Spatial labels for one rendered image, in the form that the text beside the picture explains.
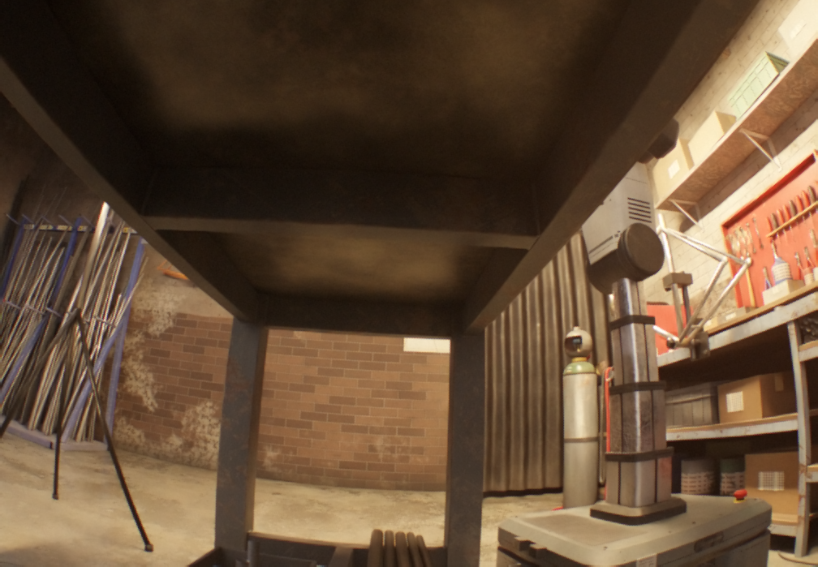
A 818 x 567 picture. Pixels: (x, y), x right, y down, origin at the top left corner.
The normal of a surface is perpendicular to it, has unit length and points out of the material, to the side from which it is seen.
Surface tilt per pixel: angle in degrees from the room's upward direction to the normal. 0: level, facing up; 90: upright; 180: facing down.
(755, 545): 90
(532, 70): 180
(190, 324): 90
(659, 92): 180
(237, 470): 90
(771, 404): 88
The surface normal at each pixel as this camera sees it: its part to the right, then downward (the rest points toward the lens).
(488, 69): -0.04, 0.93
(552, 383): -0.76, -0.26
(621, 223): -0.37, -0.23
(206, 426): 0.05, -0.37
